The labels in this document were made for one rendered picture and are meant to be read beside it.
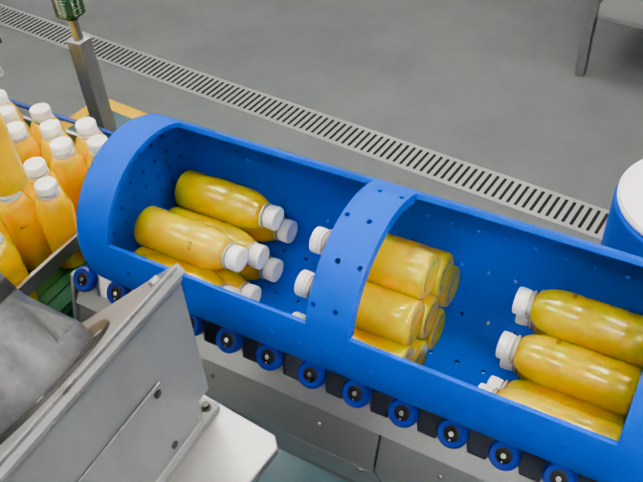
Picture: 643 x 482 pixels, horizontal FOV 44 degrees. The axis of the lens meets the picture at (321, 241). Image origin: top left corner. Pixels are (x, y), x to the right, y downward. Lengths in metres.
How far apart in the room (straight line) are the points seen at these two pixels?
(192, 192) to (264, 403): 0.36
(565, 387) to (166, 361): 0.53
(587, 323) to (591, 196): 1.99
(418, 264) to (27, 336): 0.53
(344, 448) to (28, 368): 0.63
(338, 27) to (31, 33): 1.57
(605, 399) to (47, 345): 0.68
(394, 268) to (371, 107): 2.41
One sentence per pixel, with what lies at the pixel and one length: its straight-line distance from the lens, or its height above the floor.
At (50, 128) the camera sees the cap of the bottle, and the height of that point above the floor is 1.08.
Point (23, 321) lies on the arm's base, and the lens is 0.77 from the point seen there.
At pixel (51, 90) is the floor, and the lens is 3.91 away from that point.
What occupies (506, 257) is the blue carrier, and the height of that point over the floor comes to 1.08.
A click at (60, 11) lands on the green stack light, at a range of 1.78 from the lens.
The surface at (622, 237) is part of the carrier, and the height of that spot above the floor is 0.99.
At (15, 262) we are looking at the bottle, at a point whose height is 1.02.
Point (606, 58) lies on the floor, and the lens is 3.87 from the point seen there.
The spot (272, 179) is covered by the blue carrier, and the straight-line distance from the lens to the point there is 1.33.
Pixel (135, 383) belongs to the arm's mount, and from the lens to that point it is 0.79.
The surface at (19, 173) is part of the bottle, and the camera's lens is 1.37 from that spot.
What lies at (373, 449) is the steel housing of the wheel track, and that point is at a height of 0.87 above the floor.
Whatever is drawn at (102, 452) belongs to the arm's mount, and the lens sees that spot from 0.79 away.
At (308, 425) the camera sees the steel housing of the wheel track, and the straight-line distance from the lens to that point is 1.27.
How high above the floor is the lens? 1.92
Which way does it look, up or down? 43 degrees down
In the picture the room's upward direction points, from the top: 5 degrees counter-clockwise
